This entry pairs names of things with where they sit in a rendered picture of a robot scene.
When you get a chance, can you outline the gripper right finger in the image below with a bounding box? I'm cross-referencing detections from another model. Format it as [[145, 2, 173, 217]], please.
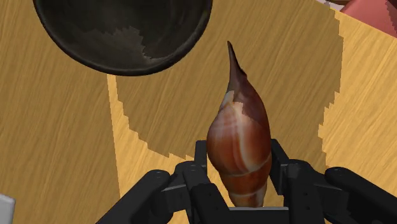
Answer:
[[268, 138, 397, 224]]

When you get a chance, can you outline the dark round bowl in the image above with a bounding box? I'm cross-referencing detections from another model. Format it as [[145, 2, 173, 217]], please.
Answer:
[[32, 0, 214, 77]]

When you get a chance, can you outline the brown pointed seashell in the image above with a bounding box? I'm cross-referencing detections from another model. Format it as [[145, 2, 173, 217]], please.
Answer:
[[206, 40, 273, 208]]

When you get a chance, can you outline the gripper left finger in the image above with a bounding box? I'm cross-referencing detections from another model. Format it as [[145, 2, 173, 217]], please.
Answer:
[[95, 139, 237, 224]]

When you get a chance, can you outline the white box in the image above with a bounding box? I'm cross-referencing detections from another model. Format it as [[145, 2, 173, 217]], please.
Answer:
[[0, 193, 17, 224]]

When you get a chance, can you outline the red armchair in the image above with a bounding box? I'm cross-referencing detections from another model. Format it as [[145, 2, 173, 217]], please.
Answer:
[[340, 0, 397, 39]]

